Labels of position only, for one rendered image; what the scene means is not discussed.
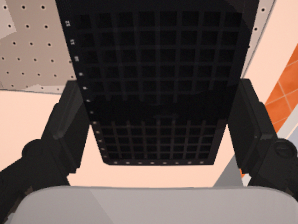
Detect grey rectangular base plate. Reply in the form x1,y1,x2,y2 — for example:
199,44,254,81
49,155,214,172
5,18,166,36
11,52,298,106
0,0,277,96

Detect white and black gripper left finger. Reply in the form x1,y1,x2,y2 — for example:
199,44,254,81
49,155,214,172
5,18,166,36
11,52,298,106
0,80,90,224

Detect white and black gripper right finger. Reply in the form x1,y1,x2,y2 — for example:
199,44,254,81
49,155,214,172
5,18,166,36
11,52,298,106
227,78,298,202

